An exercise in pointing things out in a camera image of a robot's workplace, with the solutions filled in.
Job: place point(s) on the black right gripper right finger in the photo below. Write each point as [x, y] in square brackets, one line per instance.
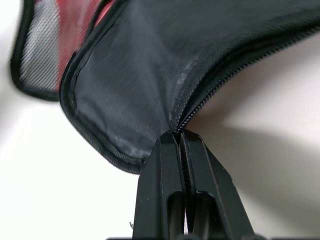
[212, 190]

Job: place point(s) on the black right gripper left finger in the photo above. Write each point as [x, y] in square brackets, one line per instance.
[160, 190]

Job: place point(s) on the black red paddle case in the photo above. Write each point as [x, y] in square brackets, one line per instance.
[140, 75]

